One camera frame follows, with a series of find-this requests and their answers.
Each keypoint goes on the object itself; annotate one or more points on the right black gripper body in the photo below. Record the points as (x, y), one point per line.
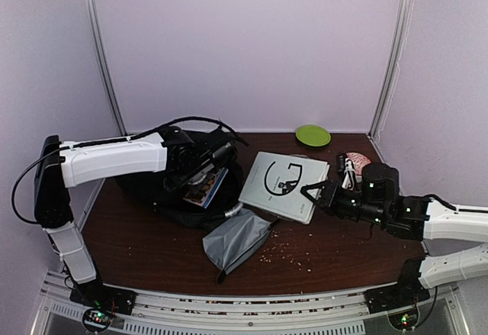
(360, 210)

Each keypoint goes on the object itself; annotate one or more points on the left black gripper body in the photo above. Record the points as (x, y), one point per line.
(181, 175)

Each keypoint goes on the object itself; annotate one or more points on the black student backpack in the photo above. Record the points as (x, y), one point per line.
(147, 187)

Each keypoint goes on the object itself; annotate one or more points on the dog picture book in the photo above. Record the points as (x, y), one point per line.
(203, 193)

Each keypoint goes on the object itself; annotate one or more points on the grey notebook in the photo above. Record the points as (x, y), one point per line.
(274, 182)

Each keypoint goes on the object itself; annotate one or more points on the grey pencil pouch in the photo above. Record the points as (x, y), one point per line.
(229, 245)

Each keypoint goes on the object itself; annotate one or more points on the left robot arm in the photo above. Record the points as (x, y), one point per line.
(161, 165)

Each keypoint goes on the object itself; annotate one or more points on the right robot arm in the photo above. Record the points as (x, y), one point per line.
(412, 218)

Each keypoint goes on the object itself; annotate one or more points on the red patterned bowl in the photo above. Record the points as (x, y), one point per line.
(359, 161)

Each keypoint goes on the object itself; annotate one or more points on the green plate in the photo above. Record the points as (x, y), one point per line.
(313, 135)

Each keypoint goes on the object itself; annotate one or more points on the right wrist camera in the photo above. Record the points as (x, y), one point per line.
(366, 176)

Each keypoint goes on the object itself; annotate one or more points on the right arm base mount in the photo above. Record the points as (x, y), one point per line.
(401, 299)

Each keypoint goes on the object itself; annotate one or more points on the front aluminium rail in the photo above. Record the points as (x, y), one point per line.
(154, 312)

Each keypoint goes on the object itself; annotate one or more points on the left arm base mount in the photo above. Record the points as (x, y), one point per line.
(103, 303)

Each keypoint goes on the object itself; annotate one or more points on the left aluminium frame post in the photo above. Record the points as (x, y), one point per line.
(103, 66)

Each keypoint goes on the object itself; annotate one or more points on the aluminium frame post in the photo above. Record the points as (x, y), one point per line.
(103, 66)
(393, 64)

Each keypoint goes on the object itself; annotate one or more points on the right aluminium frame post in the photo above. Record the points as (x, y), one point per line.
(393, 64)

